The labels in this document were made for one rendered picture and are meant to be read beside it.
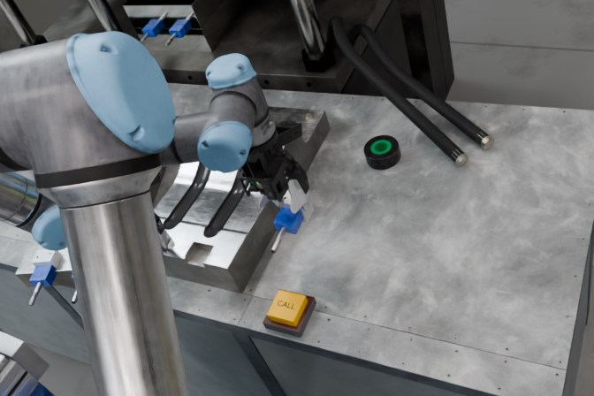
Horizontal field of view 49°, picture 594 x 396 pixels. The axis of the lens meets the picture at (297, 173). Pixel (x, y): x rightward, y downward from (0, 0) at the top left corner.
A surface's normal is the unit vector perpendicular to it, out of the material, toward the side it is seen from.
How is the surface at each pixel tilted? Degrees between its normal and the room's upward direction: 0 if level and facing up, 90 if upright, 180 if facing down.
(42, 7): 90
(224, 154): 90
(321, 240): 0
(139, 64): 84
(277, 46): 0
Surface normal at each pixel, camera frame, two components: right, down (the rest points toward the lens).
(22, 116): -0.22, 0.29
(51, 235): 0.56, 0.46
